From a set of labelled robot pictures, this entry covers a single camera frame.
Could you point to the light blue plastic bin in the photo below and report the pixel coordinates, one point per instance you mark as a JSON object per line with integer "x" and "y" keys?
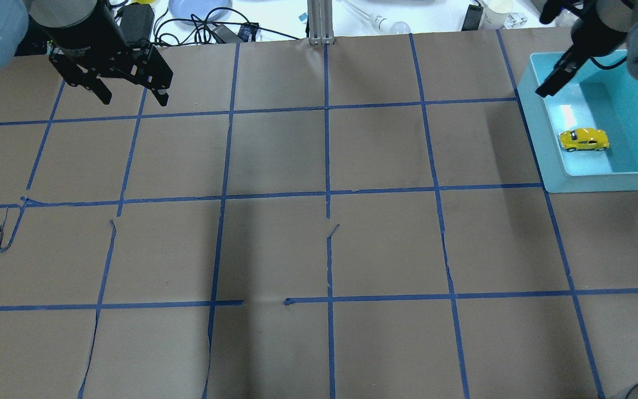
{"x": 595, "y": 98}

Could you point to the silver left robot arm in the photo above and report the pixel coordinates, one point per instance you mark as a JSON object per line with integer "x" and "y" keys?
{"x": 16, "y": 16}

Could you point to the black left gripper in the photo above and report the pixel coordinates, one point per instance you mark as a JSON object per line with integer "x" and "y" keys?
{"x": 82, "y": 34}

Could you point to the black power adapter brick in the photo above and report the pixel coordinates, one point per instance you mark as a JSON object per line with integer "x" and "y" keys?
{"x": 136, "y": 23}

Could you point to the light blue plate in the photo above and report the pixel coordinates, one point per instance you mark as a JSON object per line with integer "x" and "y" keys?
{"x": 182, "y": 11}

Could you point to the white light bulb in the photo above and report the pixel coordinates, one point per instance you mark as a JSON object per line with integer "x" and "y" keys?
{"x": 389, "y": 26}

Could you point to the aluminium frame post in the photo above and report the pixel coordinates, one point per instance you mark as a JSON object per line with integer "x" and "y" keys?
{"x": 319, "y": 27}

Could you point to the white paper cup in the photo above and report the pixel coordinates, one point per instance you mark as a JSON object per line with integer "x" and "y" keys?
{"x": 495, "y": 13}

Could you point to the yellow beetle toy car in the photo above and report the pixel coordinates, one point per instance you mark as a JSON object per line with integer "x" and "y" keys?
{"x": 584, "y": 139}

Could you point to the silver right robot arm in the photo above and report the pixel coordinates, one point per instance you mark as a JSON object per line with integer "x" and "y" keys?
{"x": 631, "y": 40}

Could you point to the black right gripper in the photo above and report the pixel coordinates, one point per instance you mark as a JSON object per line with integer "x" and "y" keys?
{"x": 589, "y": 37}

